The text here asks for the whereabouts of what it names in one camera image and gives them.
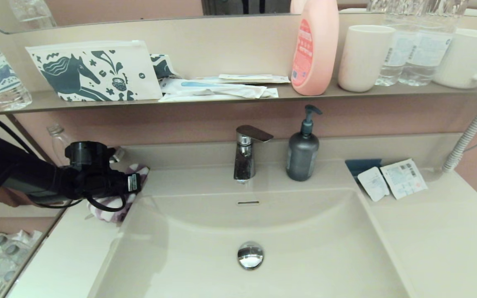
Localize white mug with handle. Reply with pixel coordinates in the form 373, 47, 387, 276
433, 28, 477, 89

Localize wrapped toiletry packets on shelf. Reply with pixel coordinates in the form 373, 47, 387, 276
159, 78, 279, 99

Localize small white sachet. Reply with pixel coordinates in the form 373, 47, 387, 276
357, 166, 390, 202

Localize clear ribbed water bottle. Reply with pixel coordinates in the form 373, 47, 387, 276
398, 0, 469, 87
374, 0, 420, 87

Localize dark grey pump soap bottle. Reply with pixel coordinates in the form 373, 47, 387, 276
286, 105, 323, 182

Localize white coiled hose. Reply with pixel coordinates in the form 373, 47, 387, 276
442, 99, 477, 173

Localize grey brown wall shelf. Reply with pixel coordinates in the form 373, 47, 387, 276
0, 80, 477, 117

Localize slim clear plastic bottle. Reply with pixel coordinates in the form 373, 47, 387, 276
47, 123, 74, 167

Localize purple white striped towel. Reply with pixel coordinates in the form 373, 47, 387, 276
87, 163, 150, 224

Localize chrome sink faucet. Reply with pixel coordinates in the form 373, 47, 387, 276
234, 125, 274, 183

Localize large white barcode sachet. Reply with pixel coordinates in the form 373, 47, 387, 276
380, 159, 428, 200

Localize pink lotion bottle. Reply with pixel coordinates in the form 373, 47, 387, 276
290, 0, 340, 96

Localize brown holder bag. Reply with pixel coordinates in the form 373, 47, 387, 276
0, 186, 34, 207

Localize dark blue sachet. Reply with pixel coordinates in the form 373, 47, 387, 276
345, 159, 383, 179

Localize thin white blue sachet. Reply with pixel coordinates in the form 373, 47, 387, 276
194, 74, 291, 84

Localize white ribbed tumbler cup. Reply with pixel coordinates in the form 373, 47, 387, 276
338, 25, 396, 93

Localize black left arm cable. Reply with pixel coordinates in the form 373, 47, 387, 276
0, 116, 128, 213

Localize chrome drain stopper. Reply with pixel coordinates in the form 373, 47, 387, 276
238, 242, 265, 270

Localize wall mirror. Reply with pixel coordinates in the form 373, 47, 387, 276
0, 0, 477, 34

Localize flat white packet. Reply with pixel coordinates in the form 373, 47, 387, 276
158, 94, 244, 103

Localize beige wash basin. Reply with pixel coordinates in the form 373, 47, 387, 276
92, 188, 413, 298

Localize white pouch blue horse print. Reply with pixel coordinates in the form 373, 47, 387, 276
25, 40, 164, 102

